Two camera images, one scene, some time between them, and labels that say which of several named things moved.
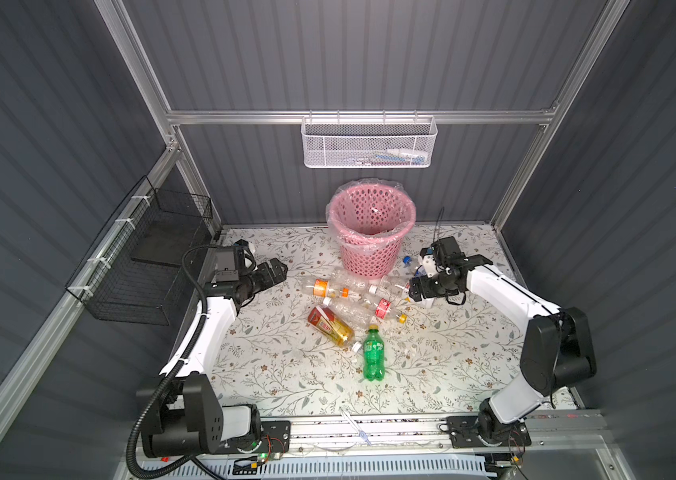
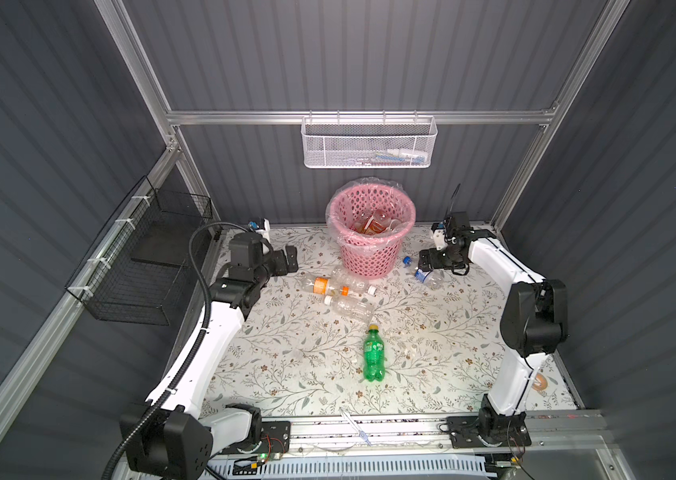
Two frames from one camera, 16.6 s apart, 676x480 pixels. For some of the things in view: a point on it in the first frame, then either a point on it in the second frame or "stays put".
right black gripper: (423, 282) → (434, 264)
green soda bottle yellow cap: (374, 354) stays put
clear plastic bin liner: (369, 214) stays put
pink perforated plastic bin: (369, 221) stays put
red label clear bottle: (382, 308) → (377, 222)
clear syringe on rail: (362, 434) stays put
